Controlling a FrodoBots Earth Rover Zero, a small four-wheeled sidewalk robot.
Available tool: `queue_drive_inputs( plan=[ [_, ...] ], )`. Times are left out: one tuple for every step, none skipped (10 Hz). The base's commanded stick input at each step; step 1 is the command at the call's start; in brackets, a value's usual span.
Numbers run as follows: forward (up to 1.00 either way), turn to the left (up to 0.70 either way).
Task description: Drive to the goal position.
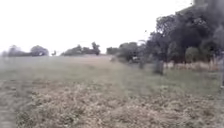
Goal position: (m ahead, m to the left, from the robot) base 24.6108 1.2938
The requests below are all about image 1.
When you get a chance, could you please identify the distant row of trees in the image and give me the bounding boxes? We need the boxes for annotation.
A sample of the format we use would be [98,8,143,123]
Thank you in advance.
[0,41,102,58]

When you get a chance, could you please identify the dark trees beside field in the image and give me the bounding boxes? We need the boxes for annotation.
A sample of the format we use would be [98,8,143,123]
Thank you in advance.
[106,0,224,76]

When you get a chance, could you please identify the dry mown grass field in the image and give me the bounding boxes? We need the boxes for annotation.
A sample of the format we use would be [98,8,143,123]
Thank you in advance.
[0,54,224,128]

